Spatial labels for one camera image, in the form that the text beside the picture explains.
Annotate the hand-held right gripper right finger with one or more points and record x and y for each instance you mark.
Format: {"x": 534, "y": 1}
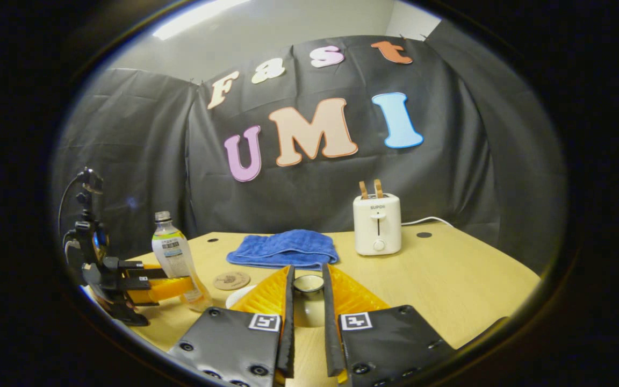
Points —
{"x": 331, "y": 333}

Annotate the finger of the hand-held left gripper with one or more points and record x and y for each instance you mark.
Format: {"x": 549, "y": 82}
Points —
{"x": 164, "y": 289}
{"x": 129, "y": 264}

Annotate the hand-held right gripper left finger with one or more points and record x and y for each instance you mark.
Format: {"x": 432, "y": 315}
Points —
{"x": 288, "y": 333}

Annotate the white teacup lid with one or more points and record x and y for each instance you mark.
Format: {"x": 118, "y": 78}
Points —
{"x": 309, "y": 309}

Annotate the clear plastic water bottle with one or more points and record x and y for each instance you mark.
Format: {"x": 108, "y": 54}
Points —
{"x": 172, "y": 252}

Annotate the white ceramic teacup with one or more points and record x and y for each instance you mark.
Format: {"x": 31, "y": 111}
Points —
{"x": 237, "y": 295}

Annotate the round brown coaster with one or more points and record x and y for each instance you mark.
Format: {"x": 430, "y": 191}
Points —
{"x": 231, "y": 280}

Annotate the blue folded towel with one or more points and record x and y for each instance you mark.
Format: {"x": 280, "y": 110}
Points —
{"x": 288, "y": 247}

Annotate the white toaster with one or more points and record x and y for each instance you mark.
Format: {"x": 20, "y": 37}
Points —
{"x": 377, "y": 226}

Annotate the brown toast slice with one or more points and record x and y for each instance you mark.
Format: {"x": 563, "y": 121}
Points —
{"x": 363, "y": 190}
{"x": 378, "y": 188}

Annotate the black backdrop cloth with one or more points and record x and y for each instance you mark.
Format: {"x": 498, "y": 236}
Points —
{"x": 476, "y": 161}

